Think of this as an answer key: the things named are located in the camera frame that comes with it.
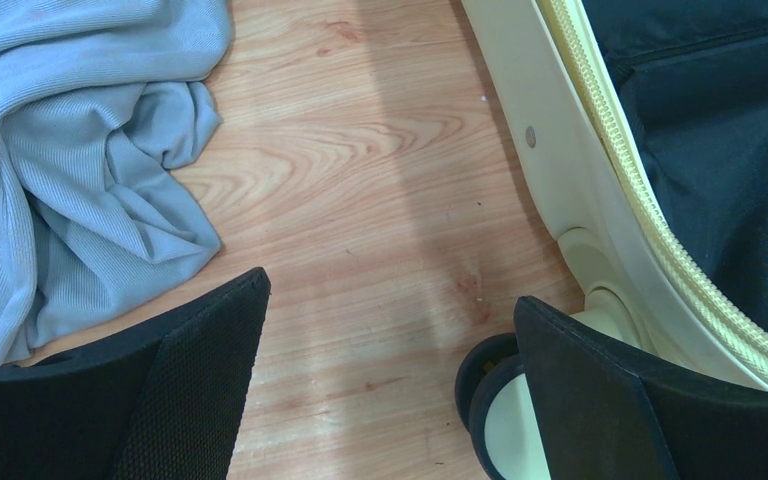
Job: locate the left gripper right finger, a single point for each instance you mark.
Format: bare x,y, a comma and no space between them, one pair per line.
608,410

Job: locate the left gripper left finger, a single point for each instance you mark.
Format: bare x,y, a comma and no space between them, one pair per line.
162,399

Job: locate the cream open suitcase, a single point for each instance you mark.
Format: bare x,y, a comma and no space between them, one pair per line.
642,132

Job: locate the grey crumpled cloth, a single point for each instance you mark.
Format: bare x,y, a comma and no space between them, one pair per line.
99,102

